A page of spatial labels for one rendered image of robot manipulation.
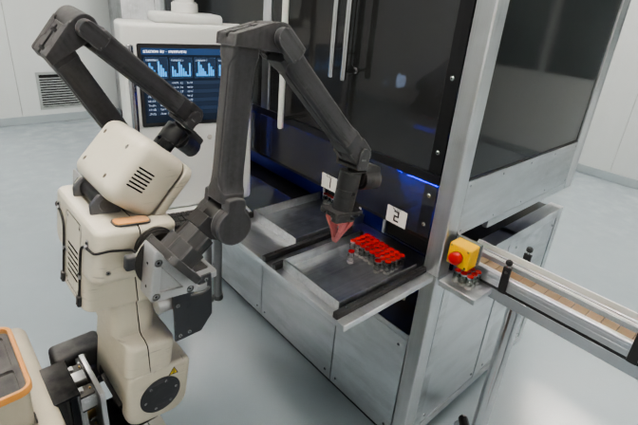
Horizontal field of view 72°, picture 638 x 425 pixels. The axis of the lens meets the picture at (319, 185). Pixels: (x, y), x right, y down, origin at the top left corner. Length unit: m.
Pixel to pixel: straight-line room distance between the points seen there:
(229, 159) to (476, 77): 0.71
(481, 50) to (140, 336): 1.11
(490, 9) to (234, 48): 0.69
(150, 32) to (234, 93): 0.95
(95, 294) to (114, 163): 0.29
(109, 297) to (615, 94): 5.54
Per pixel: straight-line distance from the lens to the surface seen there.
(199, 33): 1.82
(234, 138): 0.88
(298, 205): 1.84
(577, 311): 1.47
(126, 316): 1.16
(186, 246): 0.90
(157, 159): 0.97
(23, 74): 6.33
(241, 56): 0.86
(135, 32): 1.77
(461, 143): 1.32
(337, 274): 1.42
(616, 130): 5.98
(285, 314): 2.28
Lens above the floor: 1.68
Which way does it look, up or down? 23 degrees down
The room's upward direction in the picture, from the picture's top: 5 degrees clockwise
